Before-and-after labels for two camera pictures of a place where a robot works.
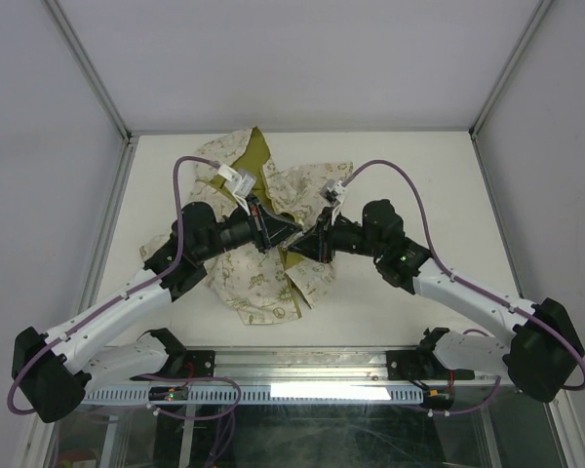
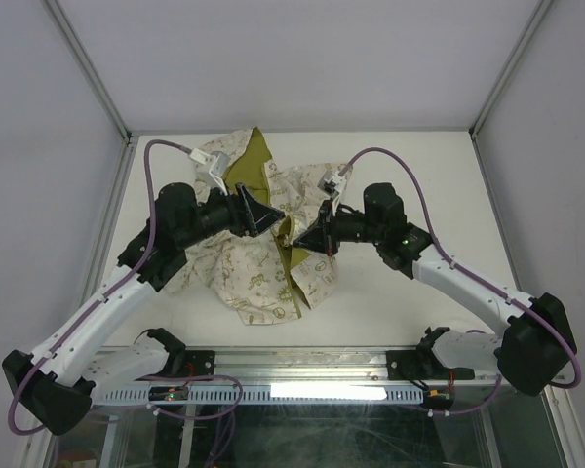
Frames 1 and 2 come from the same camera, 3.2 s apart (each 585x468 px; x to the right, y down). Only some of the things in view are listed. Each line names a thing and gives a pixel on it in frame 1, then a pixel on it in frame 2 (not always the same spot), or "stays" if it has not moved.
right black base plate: (421, 365) stays
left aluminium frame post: (87, 67) stays
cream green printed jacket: (267, 287) stays
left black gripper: (267, 228) to (262, 216)
